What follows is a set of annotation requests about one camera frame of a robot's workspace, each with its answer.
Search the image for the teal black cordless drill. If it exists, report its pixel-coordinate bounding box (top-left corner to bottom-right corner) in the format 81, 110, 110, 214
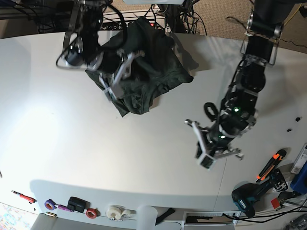
231, 168, 288, 218

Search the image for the red tape roll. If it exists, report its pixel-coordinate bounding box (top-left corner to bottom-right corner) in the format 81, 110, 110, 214
86, 208, 99, 219

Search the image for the white power strip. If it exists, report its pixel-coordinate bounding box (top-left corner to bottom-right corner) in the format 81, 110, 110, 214
100, 9, 170, 31

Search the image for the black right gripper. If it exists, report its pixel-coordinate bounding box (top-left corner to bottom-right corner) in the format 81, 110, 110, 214
91, 50, 145, 77

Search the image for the purple marker pen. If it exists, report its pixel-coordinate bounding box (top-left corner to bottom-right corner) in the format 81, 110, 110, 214
56, 205, 74, 212

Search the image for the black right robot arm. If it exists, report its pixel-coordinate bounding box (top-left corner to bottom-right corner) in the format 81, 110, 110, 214
55, 0, 145, 74

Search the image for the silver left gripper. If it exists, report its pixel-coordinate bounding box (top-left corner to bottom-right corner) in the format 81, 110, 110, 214
184, 55, 267, 160

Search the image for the red screwdriver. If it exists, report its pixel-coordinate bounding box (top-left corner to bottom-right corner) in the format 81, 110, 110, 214
11, 190, 36, 204

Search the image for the yellow cable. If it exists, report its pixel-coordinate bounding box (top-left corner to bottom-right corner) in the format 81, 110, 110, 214
283, 4, 303, 27

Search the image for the white tape dispenser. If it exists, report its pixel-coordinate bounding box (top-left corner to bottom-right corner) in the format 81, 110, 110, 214
105, 206, 136, 221

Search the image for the dark green t-shirt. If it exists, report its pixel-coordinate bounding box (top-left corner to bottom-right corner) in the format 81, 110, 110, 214
85, 16, 194, 118

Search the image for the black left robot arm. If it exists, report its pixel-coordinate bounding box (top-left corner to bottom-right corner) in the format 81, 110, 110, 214
185, 0, 300, 165

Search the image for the orange black utility knife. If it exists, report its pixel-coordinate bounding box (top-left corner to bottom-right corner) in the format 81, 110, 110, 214
256, 149, 287, 183

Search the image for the purple tape roll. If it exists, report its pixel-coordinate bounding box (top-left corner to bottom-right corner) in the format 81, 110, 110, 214
44, 199, 57, 210

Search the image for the blue box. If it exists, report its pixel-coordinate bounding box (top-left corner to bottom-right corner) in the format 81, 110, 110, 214
290, 163, 307, 195

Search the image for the black action camera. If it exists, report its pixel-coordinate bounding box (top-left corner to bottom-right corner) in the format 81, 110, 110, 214
67, 196, 87, 213

